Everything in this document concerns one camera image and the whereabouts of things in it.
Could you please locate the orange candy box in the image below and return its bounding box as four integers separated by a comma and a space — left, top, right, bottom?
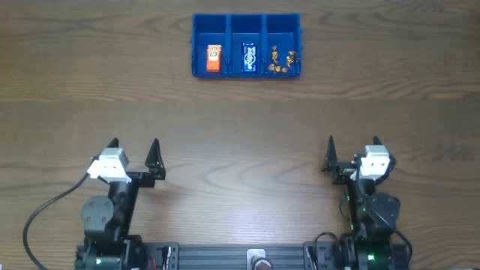
205, 44, 223, 74

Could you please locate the blue tray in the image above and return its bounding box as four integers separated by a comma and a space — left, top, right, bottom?
190, 13, 303, 80

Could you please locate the mounting rail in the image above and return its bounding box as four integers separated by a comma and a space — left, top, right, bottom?
74, 242, 409, 270

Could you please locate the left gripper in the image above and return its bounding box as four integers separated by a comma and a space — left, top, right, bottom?
106, 136, 167, 189

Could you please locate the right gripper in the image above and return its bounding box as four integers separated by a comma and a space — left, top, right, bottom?
321, 135, 384, 186

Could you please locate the blue candy pack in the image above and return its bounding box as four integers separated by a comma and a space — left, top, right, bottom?
241, 41, 257, 74

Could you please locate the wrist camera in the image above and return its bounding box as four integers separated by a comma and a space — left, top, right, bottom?
354, 145, 391, 181
86, 147, 133, 184

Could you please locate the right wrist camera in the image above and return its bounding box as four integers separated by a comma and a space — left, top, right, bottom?
354, 145, 391, 181

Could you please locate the black cable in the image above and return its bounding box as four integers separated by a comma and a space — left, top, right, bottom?
22, 172, 92, 270
365, 205, 414, 267

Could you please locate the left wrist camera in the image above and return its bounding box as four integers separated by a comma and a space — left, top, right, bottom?
86, 147, 133, 184

